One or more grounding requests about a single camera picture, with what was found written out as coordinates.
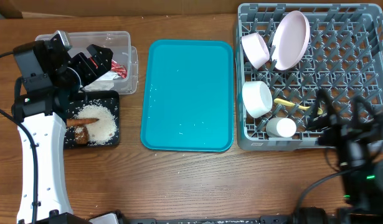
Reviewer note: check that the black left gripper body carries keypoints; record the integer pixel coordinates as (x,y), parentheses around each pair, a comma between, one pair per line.
(87,73)

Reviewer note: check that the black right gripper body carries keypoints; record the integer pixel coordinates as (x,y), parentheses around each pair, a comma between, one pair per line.
(345,134)

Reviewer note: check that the yellow plastic spoon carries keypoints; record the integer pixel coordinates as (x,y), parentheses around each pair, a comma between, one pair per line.
(293,106)

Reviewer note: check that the red wrapper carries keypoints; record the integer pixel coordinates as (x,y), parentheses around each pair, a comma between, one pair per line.
(117,71)

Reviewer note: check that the white paper cup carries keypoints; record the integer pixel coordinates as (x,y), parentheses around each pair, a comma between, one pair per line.
(281,128)

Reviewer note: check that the brown sausage stick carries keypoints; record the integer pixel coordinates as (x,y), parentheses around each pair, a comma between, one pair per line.
(80,122)

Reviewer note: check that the small white bowl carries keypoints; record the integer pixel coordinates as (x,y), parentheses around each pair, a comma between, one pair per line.
(257,98)

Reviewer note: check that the brown food chunk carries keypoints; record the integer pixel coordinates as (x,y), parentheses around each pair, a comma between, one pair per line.
(81,135)

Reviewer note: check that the pile of rice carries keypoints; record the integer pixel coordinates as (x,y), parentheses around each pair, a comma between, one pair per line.
(103,130)

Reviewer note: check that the large white plate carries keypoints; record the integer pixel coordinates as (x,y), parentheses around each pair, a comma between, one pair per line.
(290,40)

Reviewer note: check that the white bowl with rice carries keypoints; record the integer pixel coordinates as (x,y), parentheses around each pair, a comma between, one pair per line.
(255,49)

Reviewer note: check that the white napkin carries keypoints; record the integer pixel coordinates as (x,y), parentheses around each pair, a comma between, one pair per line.
(105,82)

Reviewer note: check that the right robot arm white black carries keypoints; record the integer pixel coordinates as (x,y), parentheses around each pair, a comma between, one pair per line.
(358,167)

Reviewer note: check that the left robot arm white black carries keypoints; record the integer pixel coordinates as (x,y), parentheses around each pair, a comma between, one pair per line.
(49,78)

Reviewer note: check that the grey dishwasher rack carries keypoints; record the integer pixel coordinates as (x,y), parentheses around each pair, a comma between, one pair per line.
(344,57)

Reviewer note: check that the clear plastic bin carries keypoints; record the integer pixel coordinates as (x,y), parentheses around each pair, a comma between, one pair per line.
(123,53)

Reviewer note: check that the black plastic tray bin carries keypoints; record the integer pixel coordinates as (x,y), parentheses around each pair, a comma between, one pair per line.
(109,99)

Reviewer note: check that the teal plastic tray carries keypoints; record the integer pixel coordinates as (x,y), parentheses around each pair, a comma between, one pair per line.
(189,96)

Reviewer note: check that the black rail at bottom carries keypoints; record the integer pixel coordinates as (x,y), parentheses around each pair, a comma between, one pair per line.
(241,219)

